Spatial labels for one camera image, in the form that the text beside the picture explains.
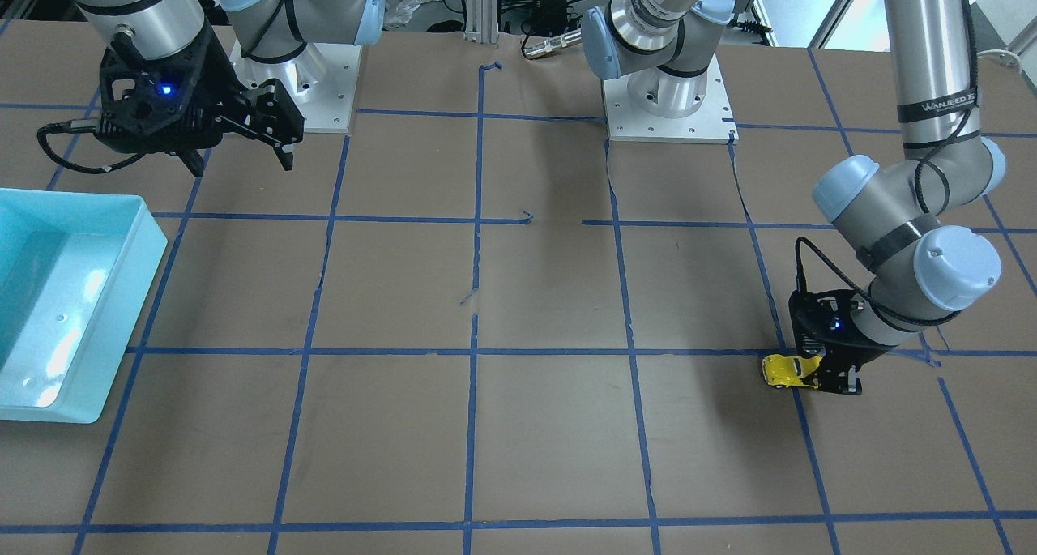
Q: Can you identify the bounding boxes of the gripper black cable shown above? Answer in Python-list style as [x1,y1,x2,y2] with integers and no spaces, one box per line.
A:
[36,119,155,175]

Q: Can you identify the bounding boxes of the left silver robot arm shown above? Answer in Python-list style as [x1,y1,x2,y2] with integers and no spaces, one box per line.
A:
[580,0,1006,395]

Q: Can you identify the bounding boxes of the teal plastic bin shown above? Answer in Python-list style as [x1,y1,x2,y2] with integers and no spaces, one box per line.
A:
[1,187,167,425]

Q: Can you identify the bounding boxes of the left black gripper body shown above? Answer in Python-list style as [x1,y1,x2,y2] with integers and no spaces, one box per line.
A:
[789,289,892,378]

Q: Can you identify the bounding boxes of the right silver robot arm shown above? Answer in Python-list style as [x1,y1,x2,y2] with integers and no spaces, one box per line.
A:
[36,0,385,176]

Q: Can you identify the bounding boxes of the yellow beetle toy car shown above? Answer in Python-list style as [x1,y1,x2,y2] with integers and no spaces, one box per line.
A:
[762,353,823,390]

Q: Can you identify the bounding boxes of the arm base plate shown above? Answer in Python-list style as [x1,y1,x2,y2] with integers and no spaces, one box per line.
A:
[601,57,740,144]
[230,41,365,134]

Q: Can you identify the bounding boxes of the aluminium frame post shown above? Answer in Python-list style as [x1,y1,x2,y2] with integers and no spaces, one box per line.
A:
[463,0,500,48]

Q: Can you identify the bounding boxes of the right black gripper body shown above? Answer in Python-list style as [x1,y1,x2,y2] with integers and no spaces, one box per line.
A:
[94,33,250,154]

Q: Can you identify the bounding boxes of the black power adapter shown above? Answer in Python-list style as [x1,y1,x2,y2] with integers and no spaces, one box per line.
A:
[531,0,568,23]

